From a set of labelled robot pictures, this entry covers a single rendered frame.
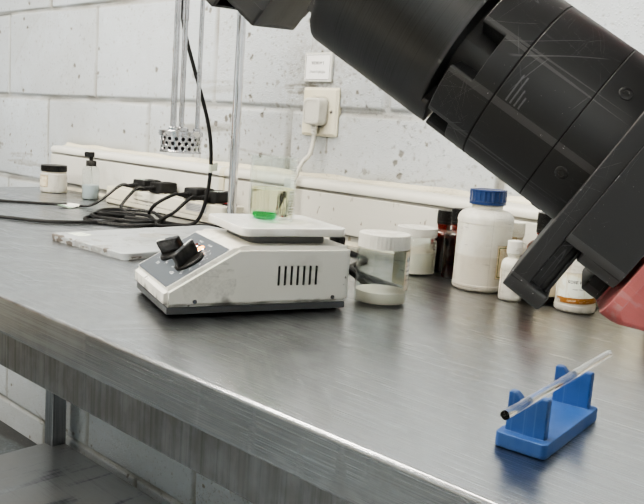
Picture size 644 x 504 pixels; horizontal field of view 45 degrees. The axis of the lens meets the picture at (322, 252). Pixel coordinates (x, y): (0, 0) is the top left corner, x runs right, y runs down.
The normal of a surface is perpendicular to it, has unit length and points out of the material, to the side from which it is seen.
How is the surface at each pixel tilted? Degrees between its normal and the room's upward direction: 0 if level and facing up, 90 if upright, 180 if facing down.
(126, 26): 90
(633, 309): 101
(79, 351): 90
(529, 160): 121
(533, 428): 90
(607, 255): 89
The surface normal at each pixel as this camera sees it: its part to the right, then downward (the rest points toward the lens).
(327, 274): 0.44, 0.17
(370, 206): -0.68, 0.07
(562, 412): 0.07, -0.99
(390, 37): -0.54, 0.44
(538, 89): -0.29, 0.07
